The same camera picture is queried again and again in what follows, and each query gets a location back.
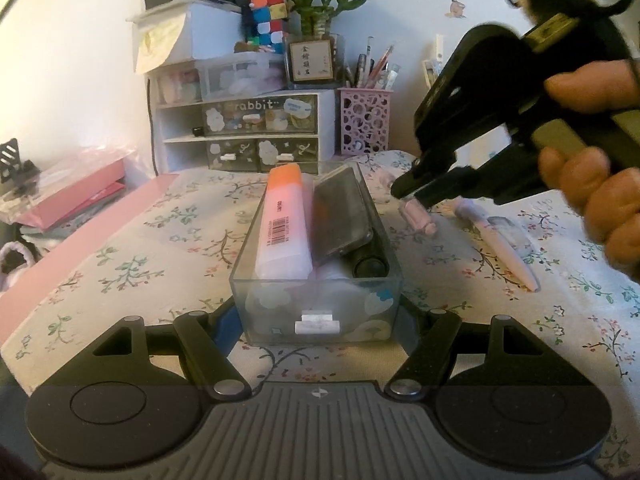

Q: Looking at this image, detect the small pink eraser stick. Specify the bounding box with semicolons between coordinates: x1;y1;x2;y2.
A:
399;197;437;236

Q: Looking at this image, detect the pink pointed pen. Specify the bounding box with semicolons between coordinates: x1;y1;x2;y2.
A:
477;220;539;292

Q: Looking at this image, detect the black marker pen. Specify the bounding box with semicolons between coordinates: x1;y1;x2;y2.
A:
344;243;390;278

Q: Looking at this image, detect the orange pink wide highlighter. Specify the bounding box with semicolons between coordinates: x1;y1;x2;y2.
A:
255;164;312;281

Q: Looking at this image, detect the clear plastic drawer tray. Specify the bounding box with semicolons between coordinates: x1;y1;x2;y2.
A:
230;162;402;344

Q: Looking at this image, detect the white green glue stick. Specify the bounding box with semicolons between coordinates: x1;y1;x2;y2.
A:
308;258;354;285

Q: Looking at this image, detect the person's right hand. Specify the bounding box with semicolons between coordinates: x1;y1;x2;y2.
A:
539;61;640;282

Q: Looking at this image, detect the white cloud-shaped pen holder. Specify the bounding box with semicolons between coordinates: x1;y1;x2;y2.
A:
422;34;445;90

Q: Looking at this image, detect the pink perforated pen cup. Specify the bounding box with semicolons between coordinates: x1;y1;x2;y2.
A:
340;88;393;156

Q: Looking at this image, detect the potted bamboo plant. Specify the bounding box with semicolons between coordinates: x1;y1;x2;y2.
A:
284;0;366;88

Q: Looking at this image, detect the white lilac plush bag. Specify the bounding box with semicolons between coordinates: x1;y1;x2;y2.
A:
0;242;36;294

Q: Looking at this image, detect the pink folder stack in bag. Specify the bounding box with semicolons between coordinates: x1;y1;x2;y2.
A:
1;146;134;231

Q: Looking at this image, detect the white desktop drawer organizer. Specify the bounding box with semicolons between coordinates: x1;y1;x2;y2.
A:
148;52;338;172

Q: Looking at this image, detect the colourful magic cube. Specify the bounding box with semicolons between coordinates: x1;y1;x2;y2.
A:
243;0;288;54

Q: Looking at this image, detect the white shelf box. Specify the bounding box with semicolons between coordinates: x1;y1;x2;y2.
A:
129;0;243;74

